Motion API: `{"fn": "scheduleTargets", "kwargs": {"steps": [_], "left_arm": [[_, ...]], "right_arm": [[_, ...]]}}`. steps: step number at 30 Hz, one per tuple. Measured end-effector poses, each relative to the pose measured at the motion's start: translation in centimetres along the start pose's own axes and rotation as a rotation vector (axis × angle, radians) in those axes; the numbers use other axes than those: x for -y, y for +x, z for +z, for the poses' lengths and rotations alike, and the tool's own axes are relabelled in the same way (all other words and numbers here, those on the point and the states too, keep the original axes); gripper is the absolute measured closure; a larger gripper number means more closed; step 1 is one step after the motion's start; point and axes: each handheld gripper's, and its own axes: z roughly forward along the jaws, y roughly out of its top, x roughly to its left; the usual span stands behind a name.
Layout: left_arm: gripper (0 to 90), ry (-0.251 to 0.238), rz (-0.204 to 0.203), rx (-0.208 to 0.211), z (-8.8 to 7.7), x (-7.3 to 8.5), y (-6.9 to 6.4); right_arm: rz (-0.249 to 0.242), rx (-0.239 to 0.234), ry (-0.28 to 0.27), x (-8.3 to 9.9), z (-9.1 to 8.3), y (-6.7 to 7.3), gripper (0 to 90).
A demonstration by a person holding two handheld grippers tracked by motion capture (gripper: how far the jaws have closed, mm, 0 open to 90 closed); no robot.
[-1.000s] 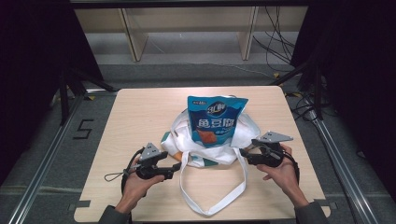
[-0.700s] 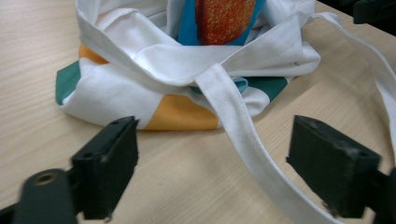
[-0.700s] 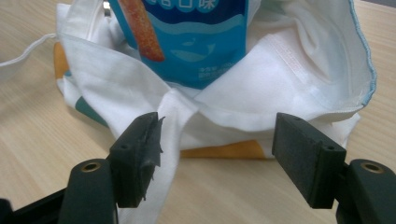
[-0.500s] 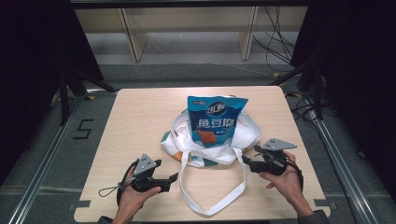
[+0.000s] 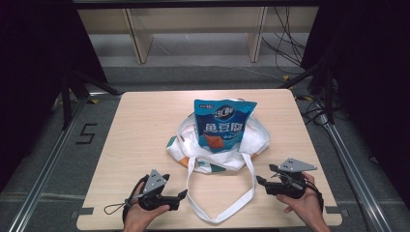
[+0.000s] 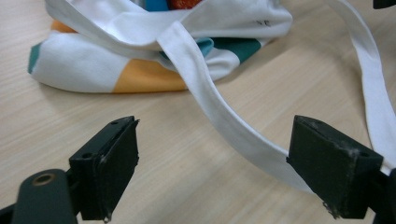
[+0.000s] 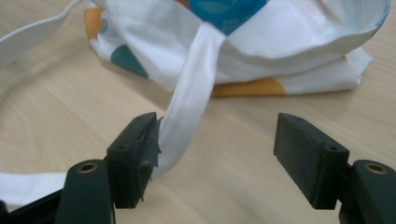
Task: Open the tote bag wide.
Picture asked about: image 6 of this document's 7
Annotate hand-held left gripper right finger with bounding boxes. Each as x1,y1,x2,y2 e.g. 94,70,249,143
285,114,385,220

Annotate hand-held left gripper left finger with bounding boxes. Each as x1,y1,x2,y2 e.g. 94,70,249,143
68,115,140,224

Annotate white tote bag coloured patches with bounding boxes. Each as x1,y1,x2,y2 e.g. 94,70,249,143
27,0,396,196

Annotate red orange textured item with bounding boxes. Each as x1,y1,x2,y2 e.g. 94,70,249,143
167,0,204,10

